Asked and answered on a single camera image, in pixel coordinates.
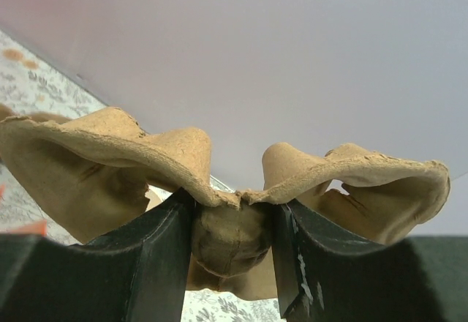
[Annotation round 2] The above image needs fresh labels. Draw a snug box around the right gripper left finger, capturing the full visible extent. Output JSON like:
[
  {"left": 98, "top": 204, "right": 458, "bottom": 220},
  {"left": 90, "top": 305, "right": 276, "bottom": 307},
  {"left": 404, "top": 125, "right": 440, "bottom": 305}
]
[{"left": 1, "top": 190, "right": 196, "bottom": 321}]

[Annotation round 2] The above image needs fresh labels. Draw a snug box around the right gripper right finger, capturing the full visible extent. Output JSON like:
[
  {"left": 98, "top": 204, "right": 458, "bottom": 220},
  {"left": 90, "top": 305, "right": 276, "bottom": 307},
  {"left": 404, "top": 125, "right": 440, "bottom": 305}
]
[{"left": 272, "top": 201, "right": 467, "bottom": 322}]

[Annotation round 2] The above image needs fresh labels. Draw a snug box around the single cardboard cup carrier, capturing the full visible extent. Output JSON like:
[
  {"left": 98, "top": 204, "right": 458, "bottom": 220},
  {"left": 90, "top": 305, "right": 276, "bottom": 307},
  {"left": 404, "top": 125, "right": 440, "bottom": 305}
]
[{"left": 1, "top": 106, "right": 450, "bottom": 300}]

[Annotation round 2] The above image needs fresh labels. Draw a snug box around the orange paper bag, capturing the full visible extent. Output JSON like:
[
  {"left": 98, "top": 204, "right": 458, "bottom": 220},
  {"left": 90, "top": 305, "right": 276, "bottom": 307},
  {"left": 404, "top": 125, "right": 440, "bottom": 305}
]
[{"left": 1, "top": 184, "right": 48, "bottom": 236}]

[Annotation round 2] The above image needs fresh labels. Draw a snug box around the floral table mat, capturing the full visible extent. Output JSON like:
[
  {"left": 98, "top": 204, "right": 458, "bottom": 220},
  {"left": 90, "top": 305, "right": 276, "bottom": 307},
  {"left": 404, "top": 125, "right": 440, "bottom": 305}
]
[{"left": 1, "top": 33, "right": 281, "bottom": 321}]

